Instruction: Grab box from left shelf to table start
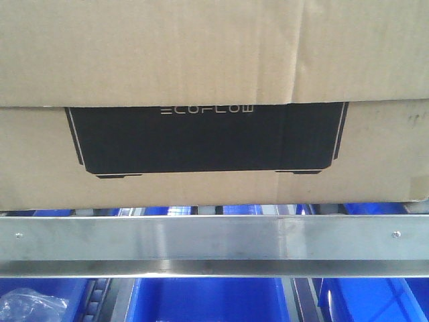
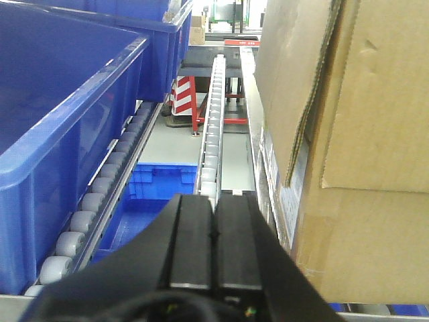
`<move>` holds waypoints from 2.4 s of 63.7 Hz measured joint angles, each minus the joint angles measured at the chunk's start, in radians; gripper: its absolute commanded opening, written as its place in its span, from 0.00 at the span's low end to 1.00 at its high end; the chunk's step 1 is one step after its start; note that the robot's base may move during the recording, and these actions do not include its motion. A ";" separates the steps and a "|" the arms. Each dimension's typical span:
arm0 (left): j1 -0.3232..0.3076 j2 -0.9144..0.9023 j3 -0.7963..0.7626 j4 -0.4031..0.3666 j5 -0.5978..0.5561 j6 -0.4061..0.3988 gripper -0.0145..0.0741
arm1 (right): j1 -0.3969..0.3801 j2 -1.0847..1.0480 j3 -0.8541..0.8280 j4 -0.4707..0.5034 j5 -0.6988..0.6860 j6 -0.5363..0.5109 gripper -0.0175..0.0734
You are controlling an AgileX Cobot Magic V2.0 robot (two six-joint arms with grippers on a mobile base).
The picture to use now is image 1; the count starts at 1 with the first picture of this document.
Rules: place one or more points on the brown EcoFlow cardboard box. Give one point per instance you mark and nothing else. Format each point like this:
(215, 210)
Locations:
(131, 103)

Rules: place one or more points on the blue bin lower middle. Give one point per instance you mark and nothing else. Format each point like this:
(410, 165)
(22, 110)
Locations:
(208, 299)

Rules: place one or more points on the blue bin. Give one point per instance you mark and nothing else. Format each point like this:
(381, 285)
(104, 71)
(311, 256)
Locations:
(373, 299)
(208, 299)
(75, 290)

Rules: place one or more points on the blue bin lower right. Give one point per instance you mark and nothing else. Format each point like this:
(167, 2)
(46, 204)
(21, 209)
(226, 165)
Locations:
(373, 299)

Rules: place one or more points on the blue bin lower left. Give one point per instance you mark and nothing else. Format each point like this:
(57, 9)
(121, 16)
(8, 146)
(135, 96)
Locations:
(75, 290)

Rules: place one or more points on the roller track lower left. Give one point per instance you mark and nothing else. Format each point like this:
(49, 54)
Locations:
(96, 298)

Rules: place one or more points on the clear plastic bag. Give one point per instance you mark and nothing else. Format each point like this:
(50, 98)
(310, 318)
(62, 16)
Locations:
(25, 304)

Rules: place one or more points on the steel shelf front rail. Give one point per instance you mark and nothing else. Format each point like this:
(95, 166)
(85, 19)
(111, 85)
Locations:
(196, 245)

